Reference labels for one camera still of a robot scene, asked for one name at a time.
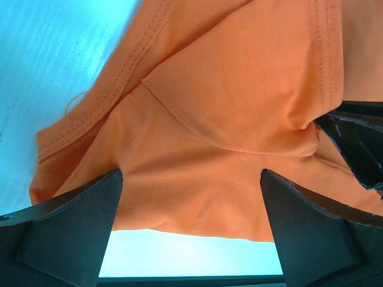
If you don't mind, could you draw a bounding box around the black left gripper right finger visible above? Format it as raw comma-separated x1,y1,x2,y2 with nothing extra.
260,169,382,286

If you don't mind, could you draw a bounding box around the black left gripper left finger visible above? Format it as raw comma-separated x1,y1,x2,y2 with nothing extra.
1,169,123,286

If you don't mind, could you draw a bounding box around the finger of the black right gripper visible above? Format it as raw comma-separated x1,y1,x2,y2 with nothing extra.
315,101,382,194

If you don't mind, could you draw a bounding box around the orange t shirt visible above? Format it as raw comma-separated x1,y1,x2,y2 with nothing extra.
29,1,382,242

